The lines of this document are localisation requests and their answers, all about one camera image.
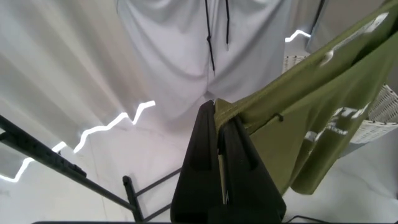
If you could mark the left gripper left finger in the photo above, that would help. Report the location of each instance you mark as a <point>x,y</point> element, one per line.
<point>196,180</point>

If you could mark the green garment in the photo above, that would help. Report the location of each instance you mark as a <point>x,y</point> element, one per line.
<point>311,102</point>

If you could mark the white laundry basket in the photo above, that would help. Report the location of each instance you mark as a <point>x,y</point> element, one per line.
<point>385,105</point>

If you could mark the white curtain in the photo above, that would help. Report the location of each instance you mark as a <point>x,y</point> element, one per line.
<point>62,62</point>

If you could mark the black clothes rack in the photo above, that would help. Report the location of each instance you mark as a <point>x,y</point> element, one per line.
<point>46,155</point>

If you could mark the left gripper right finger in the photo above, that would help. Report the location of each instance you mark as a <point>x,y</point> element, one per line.
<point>248,183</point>

